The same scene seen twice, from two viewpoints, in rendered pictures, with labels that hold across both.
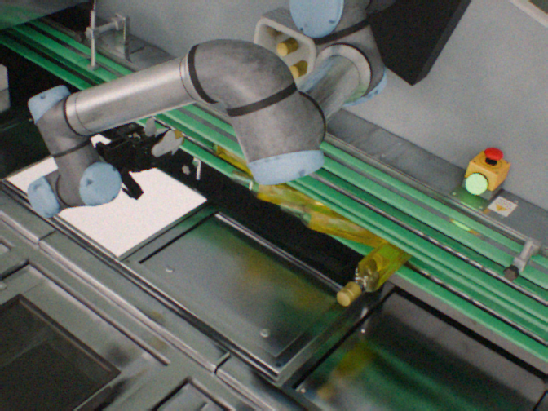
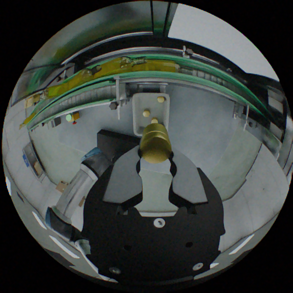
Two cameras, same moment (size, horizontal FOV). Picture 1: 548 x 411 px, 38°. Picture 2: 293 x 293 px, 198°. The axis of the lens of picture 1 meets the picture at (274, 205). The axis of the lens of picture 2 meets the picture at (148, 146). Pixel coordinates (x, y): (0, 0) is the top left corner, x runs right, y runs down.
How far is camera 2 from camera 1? 1.73 m
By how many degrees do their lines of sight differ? 76
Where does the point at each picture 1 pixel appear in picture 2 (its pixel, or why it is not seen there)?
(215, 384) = not seen: outside the picture
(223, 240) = (122, 26)
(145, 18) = (228, 108)
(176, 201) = (186, 32)
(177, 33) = (215, 104)
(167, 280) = not seen: outside the picture
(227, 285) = (69, 30)
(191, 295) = not seen: outside the picture
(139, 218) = (205, 19)
